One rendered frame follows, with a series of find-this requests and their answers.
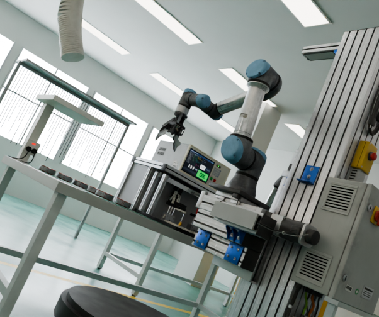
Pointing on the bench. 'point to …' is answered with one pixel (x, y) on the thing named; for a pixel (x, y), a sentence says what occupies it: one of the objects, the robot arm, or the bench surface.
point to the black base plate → (165, 223)
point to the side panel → (133, 183)
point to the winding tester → (164, 156)
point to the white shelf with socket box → (29, 144)
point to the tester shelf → (174, 174)
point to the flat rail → (183, 187)
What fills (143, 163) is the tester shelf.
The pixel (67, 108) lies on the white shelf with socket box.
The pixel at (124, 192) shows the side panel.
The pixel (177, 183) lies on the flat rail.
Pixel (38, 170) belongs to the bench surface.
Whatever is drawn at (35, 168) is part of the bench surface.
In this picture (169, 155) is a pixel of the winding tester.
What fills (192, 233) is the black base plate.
